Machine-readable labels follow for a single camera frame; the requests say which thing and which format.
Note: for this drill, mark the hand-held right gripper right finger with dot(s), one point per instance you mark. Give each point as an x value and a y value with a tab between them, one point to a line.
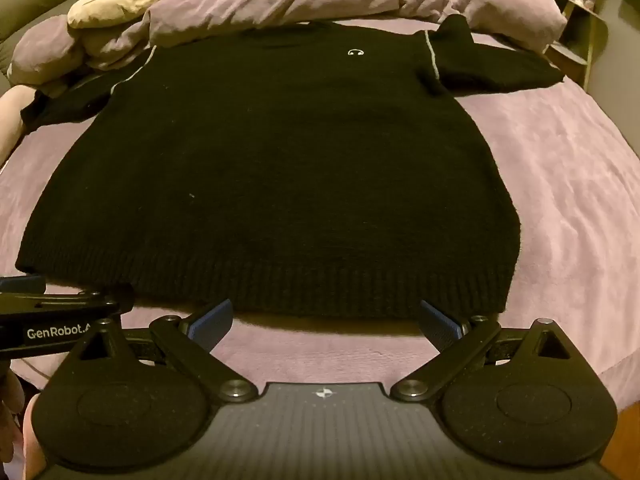
440	324

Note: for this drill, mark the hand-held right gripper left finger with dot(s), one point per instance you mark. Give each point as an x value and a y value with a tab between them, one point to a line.
212	321

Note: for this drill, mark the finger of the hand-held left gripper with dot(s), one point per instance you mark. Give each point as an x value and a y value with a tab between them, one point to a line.
60	304
22	284

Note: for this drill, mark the black knit sweater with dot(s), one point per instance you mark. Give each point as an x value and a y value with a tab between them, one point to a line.
275	160

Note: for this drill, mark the person's left hand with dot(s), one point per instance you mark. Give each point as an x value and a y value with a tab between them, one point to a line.
31	430

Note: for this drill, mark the cream long pillow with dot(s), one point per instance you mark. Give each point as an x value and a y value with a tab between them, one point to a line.
10	120

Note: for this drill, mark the purple bed sheet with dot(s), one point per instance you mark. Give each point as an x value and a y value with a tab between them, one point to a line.
560	185

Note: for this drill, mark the purple pillow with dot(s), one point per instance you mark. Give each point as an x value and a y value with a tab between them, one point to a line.
45	50

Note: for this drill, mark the green headboard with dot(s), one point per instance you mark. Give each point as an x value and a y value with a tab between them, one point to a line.
30	10

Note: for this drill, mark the yellow side table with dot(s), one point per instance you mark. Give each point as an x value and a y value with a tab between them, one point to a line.
590	40

